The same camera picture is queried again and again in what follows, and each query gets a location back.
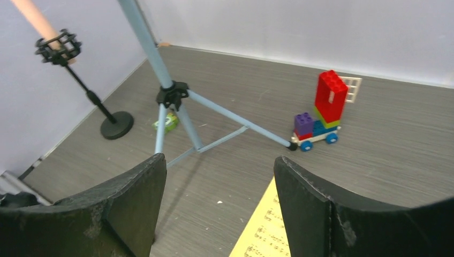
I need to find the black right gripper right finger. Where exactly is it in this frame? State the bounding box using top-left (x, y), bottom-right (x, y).
top-left (274, 156), bottom-right (453, 256)

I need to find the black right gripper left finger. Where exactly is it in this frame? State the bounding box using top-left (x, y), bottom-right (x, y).
top-left (1, 153), bottom-right (167, 257)

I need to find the yellow sheet music page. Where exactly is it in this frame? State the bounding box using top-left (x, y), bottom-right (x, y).
top-left (230, 179), bottom-right (291, 257)

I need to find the green number five toy block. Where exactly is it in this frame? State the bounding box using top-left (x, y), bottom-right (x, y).
top-left (164, 112), bottom-right (179, 134)

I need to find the colourful toy brick car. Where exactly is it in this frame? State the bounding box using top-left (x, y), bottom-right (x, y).
top-left (289, 70), bottom-right (362, 152)

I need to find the light blue music stand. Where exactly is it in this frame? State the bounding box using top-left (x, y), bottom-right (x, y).
top-left (118, 0), bottom-right (298, 168)

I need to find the black left microphone stand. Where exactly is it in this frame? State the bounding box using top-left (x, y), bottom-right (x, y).
top-left (35, 29), bottom-right (134, 140)

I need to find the beige microphone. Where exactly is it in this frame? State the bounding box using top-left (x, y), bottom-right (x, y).
top-left (12, 0), bottom-right (81, 67)

